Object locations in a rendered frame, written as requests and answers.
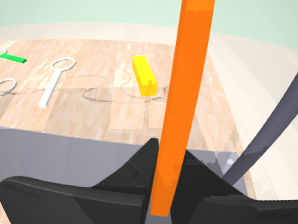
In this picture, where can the yellow rectangular block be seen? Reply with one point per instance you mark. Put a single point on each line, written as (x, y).
(144, 76)

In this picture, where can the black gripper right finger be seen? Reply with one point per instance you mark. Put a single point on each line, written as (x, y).
(202, 197)

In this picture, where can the orange handle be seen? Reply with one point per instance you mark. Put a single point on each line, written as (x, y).
(188, 62)

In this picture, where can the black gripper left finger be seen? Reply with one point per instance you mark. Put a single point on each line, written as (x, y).
(121, 198)

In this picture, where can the green-handled loop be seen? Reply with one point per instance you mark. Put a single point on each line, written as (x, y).
(14, 58)

